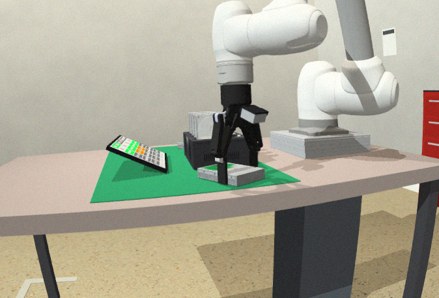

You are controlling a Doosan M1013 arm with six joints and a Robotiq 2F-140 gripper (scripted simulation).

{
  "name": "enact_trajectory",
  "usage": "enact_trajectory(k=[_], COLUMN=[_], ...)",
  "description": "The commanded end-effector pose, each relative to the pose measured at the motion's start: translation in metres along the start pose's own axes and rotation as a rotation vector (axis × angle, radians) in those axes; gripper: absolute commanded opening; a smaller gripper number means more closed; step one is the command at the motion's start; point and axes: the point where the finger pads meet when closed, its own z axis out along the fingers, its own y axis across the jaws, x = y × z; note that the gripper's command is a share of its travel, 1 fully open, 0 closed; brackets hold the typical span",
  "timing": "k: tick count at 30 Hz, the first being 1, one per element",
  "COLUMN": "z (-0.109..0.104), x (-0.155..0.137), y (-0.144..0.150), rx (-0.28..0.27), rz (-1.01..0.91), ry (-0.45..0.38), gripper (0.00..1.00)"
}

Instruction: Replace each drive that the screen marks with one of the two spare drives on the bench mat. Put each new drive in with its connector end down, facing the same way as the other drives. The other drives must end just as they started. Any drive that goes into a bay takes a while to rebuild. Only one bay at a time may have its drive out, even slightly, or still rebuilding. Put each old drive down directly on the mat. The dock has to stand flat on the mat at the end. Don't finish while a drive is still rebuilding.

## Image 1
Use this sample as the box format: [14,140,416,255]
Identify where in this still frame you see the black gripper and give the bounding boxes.
[210,84,263,185]

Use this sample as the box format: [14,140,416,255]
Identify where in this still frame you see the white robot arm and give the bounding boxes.
[212,0,399,137]

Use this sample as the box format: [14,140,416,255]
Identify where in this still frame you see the green mat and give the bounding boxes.
[90,146,300,203]

